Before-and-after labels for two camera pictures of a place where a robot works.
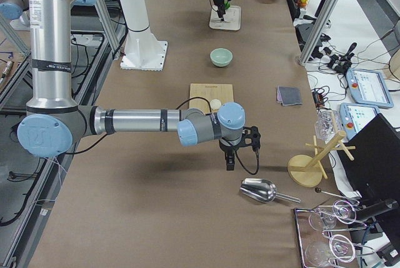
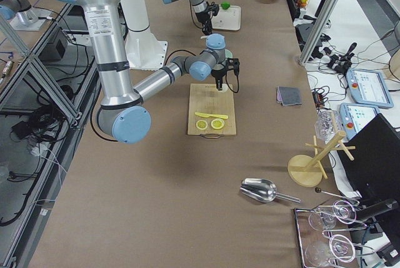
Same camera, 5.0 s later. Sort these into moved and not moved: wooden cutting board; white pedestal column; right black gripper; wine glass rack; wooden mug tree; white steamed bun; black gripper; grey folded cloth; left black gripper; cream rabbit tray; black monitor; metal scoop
Moved: black gripper; right black gripper; left black gripper; white steamed bun
Not moved: cream rabbit tray; wooden cutting board; grey folded cloth; wine glass rack; wooden mug tree; black monitor; metal scoop; white pedestal column
